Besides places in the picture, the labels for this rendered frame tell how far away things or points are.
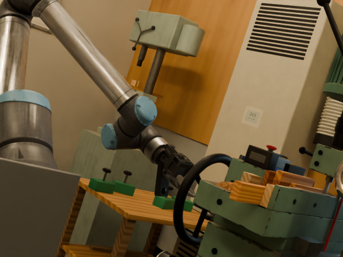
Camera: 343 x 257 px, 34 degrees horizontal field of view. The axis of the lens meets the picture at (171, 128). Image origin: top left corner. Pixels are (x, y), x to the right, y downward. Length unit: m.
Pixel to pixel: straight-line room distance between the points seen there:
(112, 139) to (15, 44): 0.45
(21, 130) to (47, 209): 0.21
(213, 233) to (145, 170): 2.22
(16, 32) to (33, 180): 0.71
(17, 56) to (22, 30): 0.13
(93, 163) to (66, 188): 2.17
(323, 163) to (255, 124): 1.61
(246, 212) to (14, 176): 0.55
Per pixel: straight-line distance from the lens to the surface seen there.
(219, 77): 3.77
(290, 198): 1.28
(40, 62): 4.21
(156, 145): 1.97
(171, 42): 3.55
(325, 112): 2.96
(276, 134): 2.97
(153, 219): 2.60
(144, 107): 1.86
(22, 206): 1.42
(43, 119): 1.54
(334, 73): 1.48
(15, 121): 1.51
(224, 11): 3.95
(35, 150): 1.46
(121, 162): 3.49
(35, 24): 4.15
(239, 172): 1.57
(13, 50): 1.92
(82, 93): 4.40
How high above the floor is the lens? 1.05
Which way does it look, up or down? 2 degrees down
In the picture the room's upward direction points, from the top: 18 degrees clockwise
